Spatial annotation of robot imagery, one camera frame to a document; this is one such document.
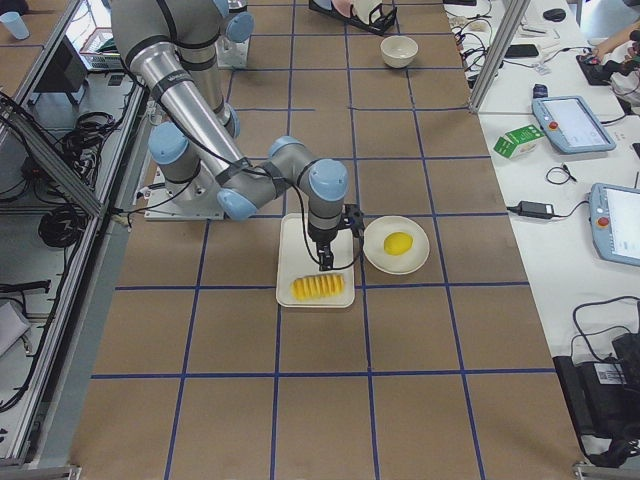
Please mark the cream plate with lemon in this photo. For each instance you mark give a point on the cream plate with lemon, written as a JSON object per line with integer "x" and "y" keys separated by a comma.
{"x": 378, "y": 229}

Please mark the black smartphone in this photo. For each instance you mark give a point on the black smartphone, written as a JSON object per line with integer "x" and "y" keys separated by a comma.
{"x": 522, "y": 51}

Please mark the aluminium frame post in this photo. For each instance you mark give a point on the aluminium frame post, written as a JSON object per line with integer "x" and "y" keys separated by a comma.
{"x": 509, "y": 24}

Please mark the far teach pendant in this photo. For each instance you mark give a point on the far teach pendant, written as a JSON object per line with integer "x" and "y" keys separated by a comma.
{"x": 570, "y": 125}

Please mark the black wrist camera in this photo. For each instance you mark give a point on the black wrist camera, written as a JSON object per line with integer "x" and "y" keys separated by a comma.
{"x": 353, "y": 219}

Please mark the near teach pendant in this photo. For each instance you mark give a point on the near teach pendant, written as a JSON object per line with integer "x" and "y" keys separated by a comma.
{"x": 614, "y": 221}

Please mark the pink plate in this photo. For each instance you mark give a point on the pink plate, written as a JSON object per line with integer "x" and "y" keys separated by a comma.
{"x": 343, "y": 7}

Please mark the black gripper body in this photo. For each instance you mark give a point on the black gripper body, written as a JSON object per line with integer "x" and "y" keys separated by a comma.
{"x": 322, "y": 238}

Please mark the yellow sliced bread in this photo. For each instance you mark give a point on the yellow sliced bread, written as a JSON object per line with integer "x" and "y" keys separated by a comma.
{"x": 319, "y": 286}

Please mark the cream rectangular tray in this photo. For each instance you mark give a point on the cream rectangular tray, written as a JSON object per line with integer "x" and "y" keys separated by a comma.
{"x": 294, "y": 261}

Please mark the blue plate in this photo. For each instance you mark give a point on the blue plate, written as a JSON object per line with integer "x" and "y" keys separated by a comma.
{"x": 324, "y": 4}

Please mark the yellow lemon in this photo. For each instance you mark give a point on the yellow lemon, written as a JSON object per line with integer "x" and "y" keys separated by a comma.
{"x": 398, "y": 243}

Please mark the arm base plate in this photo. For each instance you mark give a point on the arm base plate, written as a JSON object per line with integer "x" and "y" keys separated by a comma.
{"x": 231, "y": 55}
{"x": 198, "y": 202}

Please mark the cream bowl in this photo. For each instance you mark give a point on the cream bowl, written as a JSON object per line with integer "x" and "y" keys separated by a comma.
{"x": 398, "y": 51}

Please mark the green white box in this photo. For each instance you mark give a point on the green white box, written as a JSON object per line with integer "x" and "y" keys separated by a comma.
{"x": 519, "y": 141}

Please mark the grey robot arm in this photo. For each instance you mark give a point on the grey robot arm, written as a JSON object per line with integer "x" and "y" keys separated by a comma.
{"x": 239, "y": 24}
{"x": 171, "y": 46}

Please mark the black power adapter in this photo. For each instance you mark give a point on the black power adapter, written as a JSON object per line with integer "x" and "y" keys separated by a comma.
{"x": 536, "y": 210}

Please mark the blue plastic cup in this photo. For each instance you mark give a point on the blue plastic cup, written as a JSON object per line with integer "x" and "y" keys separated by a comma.
{"x": 13, "y": 22}

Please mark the black dish rack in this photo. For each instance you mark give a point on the black dish rack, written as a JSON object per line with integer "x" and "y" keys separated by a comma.
{"x": 380, "y": 27}

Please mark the cream plate in rack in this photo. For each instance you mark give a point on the cream plate in rack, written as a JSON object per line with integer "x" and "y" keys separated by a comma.
{"x": 368, "y": 11}

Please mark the teach pendant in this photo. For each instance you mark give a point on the teach pendant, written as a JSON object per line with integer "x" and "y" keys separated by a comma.
{"x": 570, "y": 125}
{"x": 614, "y": 221}

